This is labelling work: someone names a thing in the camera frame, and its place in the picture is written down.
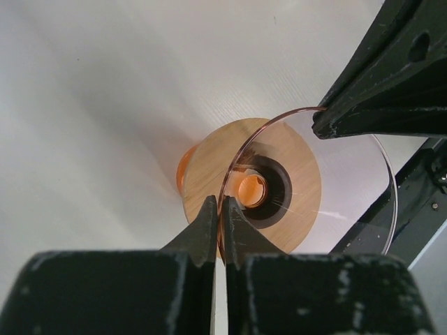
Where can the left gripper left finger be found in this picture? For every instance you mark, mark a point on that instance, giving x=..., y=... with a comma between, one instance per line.
x=165, y=291

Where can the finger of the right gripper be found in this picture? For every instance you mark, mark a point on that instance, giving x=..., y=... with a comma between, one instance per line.
x=395, y=82

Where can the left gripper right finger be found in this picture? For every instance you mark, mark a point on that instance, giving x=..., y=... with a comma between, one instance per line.
x=269, y=292

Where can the pink glass dripper cone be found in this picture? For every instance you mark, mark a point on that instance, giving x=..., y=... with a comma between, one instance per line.
x=303, y=193

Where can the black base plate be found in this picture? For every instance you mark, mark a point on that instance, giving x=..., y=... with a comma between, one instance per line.
x=408, y=214

